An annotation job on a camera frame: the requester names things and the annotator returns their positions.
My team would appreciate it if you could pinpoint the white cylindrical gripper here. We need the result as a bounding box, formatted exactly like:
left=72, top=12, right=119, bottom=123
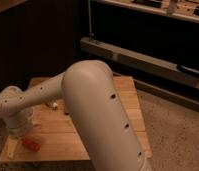
left=6, top=114, right=42, bottom=158

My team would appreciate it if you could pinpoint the wooden shelf with items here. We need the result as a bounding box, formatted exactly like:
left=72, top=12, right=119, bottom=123
left=94, top=0, right=199, bottom=24

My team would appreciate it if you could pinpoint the vertical metal pole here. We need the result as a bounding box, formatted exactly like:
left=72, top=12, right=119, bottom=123
left=87, top=0, right=94, bottom=41

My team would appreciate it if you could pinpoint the wooden folding table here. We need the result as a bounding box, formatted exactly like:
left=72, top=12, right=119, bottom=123
left=0, top=76, right=152, bottom=162

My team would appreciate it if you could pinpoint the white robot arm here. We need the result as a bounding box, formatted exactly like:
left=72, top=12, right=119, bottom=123
left=0, top=60, right=152, bottom=171

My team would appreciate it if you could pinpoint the grey metal beam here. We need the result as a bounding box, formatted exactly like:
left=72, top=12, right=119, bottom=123
left=80, top=37, right=199, bottom=112

